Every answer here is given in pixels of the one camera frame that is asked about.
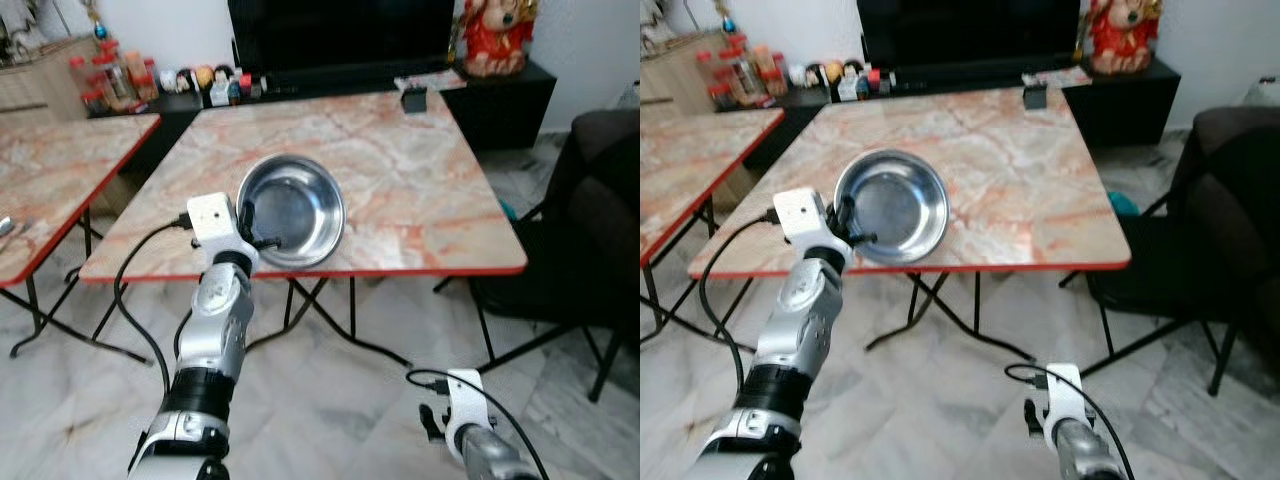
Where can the round stainless steel bowl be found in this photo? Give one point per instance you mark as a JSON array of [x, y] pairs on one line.
[[900, 200], [300, 200]]

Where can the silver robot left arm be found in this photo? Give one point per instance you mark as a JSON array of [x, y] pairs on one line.
[[215, 330], [805, 330]]

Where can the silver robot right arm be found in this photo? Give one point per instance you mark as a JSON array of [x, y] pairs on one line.
[[1085, 455], [495, 458]]

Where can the small white box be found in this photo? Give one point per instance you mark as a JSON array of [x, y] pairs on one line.
[[219, 95], [848, 90]]

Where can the small yellow head doll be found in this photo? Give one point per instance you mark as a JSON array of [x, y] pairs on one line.
[[831, 74], [204, 77]]

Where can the marble pattern folding table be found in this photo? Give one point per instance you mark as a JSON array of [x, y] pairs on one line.
[[690, 150], [1010, 170], [400, 180], [60, 160]]

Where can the red lid plastic jar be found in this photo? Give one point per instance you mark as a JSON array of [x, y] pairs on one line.
[[740, 75], [707, 80], [768, 70], [79, 85], [115, 80], [145, 78]]

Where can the small black box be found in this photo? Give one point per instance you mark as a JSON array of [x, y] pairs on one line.
[[1035, 97], [414, 100]]

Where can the black television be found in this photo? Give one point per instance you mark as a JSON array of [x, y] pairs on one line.
[[340, 35], [970, 32]]

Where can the light wooden cabinet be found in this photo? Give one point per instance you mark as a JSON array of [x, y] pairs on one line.
[[40, 85], [675, 75]]

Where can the teal round object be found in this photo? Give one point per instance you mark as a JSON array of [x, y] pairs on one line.
[[507, 210], [1124, 204]]

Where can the flat printed magazine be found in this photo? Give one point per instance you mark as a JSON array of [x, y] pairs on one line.
[[1055, 77], [430, 80]]

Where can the black chair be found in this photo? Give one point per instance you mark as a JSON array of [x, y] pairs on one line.
[[1220, 220], [600, 230]]

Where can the black tv cabinet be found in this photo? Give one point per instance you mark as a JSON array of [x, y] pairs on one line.
[[1130, 105], [510, 110]]

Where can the red gold dog figurine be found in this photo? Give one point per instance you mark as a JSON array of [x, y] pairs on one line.
[[1122, 38], [497, 40]]

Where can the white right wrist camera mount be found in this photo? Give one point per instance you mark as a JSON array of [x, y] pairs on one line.
[[468, 410], [1063, 400]]

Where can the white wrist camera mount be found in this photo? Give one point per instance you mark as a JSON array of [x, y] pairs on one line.
[[210, 215], [1063, 400], [797, 211], [468, 410]]

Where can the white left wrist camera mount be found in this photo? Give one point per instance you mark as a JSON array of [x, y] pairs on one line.
[[210, 215], [797, 211]]

